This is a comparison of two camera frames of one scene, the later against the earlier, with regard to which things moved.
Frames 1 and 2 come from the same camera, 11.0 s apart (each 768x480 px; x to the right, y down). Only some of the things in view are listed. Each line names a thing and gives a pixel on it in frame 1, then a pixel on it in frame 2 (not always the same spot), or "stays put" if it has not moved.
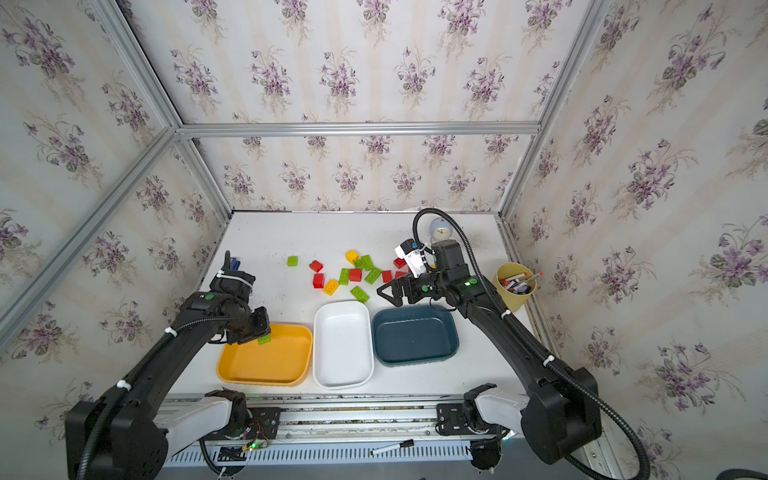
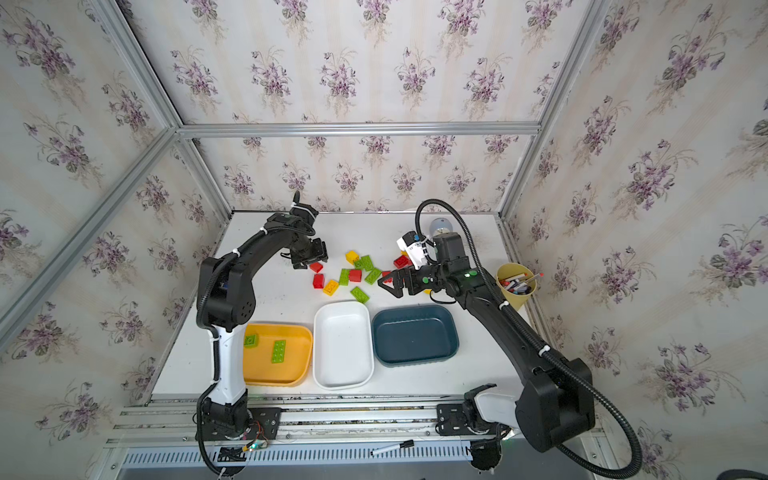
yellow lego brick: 352,256 stays put
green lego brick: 359,294 stays put
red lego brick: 318,280 stays put
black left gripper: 249,327 to 313,251
